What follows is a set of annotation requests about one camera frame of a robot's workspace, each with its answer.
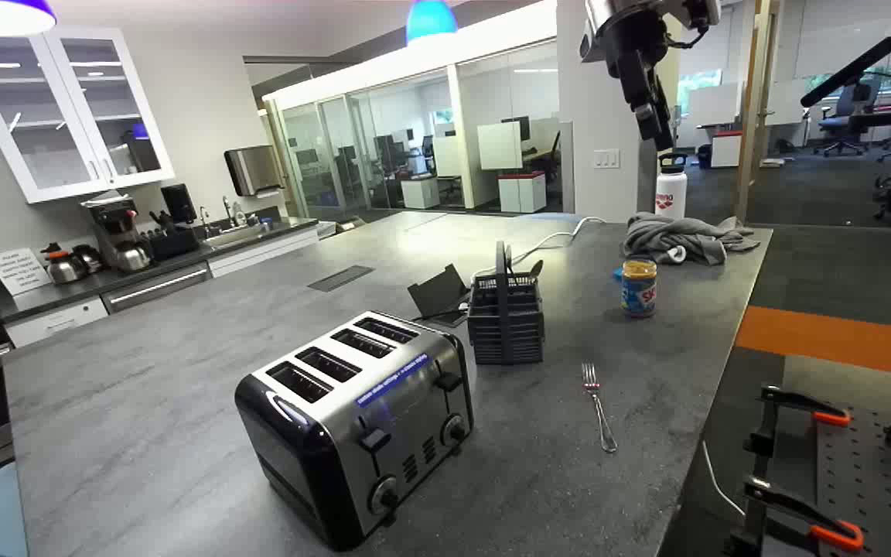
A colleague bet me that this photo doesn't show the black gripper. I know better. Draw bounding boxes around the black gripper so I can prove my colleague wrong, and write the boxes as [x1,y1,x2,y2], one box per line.
[602,13,677,156]

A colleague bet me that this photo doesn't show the stainless four-slot toaster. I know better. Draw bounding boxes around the stainless four-slot toaster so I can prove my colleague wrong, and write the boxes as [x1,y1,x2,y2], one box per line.
[231,310,475,550]

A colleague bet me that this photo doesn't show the white canister red label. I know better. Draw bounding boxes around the white canister red label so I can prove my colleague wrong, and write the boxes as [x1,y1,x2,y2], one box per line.
[653,153,692,222]

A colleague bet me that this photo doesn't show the crumpled gray cloth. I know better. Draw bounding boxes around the crumpled gray cloth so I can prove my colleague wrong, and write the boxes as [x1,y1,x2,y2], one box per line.
[622,211,764,271]

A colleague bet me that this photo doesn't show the small blue yellow cup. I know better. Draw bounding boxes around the small blue yellow cup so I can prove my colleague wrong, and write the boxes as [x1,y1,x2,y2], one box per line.
[613,257,663,322]

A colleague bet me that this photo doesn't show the black cutlery caddy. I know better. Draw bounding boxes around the black cutlery caddy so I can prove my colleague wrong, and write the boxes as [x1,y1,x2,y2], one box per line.
[464,242,546,368]

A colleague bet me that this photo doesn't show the blue pendant lamp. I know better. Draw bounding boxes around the blue pendant lamp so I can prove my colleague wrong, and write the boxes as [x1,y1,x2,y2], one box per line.
[402,0,461,44]

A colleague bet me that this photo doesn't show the silver metal fork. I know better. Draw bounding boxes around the silver metal fork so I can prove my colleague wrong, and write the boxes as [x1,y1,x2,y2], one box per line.
[577,360,619,457]

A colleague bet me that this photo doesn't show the small black angled stand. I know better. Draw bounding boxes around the small black angled stand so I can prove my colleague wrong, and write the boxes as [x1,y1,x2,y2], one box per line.
[405,264,473,322]

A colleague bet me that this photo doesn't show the dark countertop vent grille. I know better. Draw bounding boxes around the dark countertop vent grille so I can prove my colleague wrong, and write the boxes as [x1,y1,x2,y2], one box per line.
[307,264,378,295]

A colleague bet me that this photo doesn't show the stainless paper towel dispenser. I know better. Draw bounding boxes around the stainless paper towel dispenser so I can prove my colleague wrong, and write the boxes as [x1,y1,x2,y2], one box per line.
[222,142,283,201]

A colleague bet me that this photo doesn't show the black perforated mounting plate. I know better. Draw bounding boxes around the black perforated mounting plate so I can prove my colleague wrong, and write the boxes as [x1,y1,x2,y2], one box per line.
[773,407,891,557]

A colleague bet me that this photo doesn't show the black coffee maker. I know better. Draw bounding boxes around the black coffee maker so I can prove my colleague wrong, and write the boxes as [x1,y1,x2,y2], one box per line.
[79,191,158,277]

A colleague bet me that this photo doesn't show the white dishwasher panel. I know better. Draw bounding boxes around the white dishwasher panel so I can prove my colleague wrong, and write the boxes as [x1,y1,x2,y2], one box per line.
[3,295,112,351]

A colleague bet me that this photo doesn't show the white paper sign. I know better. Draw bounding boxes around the white paper sign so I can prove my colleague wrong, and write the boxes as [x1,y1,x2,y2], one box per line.
[0,246,56,301]

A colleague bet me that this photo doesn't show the white pendant lamp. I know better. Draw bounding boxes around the white pendant lamp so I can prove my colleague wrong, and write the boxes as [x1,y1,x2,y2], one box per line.
[0,0,61,41]

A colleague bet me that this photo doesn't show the wooden post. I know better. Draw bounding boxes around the wooden post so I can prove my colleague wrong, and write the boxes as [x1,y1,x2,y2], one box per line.
[733,0,786,225]

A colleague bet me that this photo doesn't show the black clamp orange handle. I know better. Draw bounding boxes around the black clamp orange handle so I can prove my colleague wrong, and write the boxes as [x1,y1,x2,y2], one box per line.
[738,475,869,557]
[756,381,858,435]

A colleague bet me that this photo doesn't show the thin white cable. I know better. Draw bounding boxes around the thin white cable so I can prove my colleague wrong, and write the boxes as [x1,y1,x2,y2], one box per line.
[698,441,748,520]

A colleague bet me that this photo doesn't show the white glass-door wall cabinet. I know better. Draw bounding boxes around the white glass-door wall cabinet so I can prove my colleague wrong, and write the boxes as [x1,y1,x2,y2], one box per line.
[0,25,177,207]

